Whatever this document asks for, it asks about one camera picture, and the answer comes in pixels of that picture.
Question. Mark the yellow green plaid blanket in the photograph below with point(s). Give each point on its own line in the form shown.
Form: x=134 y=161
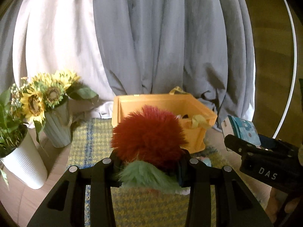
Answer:
x=146 y=208

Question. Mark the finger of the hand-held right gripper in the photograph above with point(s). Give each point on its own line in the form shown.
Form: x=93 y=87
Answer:
x=279 y=144
x=236 y=144

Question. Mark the sunflower bouquet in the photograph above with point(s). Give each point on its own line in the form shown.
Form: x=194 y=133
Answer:
x=33 y=101

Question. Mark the black white plush toy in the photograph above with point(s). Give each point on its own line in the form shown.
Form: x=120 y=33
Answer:
x=185 y=116

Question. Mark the pale pink curtain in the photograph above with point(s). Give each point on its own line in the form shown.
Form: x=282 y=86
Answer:
x=59 y=28

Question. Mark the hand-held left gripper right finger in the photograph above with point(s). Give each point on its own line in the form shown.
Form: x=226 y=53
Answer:
x=185 y=172

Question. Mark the person's right hand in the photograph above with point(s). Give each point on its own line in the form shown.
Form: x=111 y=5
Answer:
x=292 y=205

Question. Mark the light blue folded cloth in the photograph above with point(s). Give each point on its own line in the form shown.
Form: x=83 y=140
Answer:
x=206 y=162

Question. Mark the orange plastic crate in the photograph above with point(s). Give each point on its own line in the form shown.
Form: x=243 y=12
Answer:
x=196 y=139

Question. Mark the green leafy plant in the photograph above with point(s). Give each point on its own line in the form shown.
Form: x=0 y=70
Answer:
x=9 y=123

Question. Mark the grey curtain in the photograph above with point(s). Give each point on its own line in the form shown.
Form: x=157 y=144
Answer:
x=153 y=40
x=6 y=63

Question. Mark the red green fluffy plush toy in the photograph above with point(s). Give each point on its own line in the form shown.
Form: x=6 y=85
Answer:
x=146 y=134

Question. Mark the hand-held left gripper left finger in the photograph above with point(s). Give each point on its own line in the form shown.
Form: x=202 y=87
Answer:
x=113 y=170

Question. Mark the grey green ribbed vase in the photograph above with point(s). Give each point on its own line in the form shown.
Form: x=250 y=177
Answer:
x=58 y=127

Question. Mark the white ribbed plant pot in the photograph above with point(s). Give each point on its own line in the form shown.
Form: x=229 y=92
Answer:
x=26 y=163

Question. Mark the blue patterned tissue pack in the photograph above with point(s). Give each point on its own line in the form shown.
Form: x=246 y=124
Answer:
x=243 y=127

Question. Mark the wooden wardrobe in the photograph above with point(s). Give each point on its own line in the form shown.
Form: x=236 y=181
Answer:
x=267 y=40

